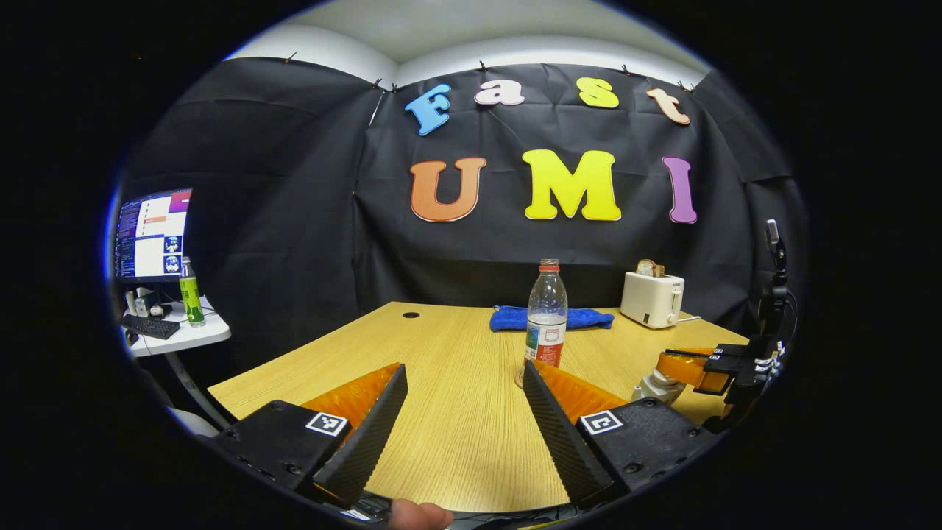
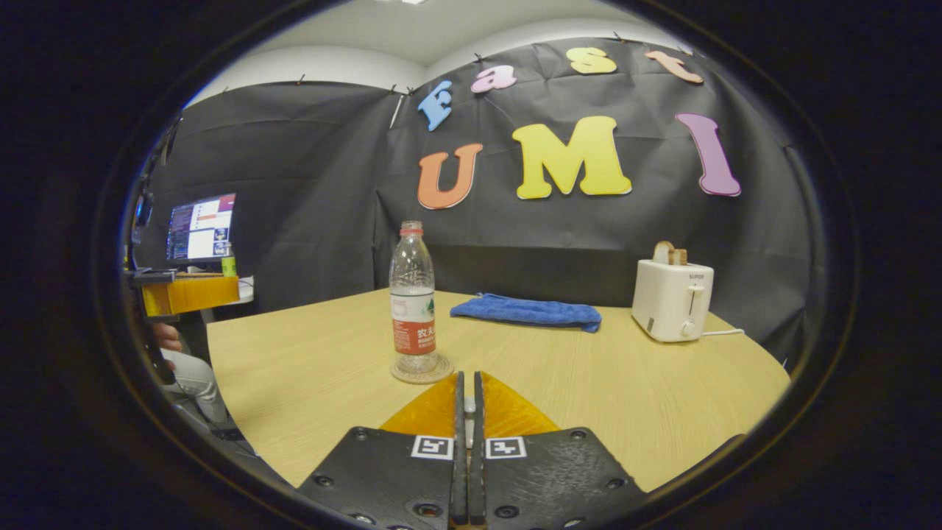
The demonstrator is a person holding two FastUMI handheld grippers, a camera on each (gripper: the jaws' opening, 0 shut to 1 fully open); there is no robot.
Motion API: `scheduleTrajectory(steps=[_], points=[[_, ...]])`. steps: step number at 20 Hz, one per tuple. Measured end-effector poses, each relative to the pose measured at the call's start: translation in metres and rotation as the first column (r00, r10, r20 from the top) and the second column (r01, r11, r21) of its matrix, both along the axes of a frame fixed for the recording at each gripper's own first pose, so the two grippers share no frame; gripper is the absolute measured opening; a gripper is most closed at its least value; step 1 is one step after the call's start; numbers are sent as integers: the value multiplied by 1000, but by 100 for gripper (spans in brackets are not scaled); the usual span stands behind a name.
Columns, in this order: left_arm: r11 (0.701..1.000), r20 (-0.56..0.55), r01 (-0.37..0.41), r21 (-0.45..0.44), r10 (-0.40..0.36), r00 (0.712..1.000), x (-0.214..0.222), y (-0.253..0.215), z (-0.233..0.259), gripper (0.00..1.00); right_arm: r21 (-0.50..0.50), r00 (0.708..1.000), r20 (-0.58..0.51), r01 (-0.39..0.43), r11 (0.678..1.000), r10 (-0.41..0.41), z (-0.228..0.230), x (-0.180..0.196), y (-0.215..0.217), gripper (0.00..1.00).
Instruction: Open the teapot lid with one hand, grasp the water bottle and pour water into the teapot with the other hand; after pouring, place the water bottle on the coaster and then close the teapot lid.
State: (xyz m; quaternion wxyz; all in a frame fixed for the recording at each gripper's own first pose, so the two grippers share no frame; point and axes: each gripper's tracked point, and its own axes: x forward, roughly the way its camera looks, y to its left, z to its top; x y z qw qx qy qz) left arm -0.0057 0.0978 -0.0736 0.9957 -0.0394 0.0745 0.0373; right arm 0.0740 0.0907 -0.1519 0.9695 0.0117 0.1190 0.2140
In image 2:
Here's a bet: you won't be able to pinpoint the round wooden coaster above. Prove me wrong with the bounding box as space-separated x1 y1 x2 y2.
390 353 456 386

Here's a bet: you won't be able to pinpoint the clear plastic water bottle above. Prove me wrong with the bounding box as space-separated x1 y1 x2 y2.
389 220 437 377

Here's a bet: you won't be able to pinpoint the white toaster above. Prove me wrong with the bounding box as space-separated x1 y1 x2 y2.
631 258 715 345

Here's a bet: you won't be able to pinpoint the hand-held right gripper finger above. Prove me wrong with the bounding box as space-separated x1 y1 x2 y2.
298 370 468 530
471 370 649 530

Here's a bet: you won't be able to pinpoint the blue towel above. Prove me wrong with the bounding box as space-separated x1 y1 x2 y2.
450 292 603 334

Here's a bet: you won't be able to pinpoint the computer monitor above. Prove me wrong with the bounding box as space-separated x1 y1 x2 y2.
166 193 238 264

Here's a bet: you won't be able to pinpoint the person's grey trousers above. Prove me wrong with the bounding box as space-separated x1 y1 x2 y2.
158 348 230 426

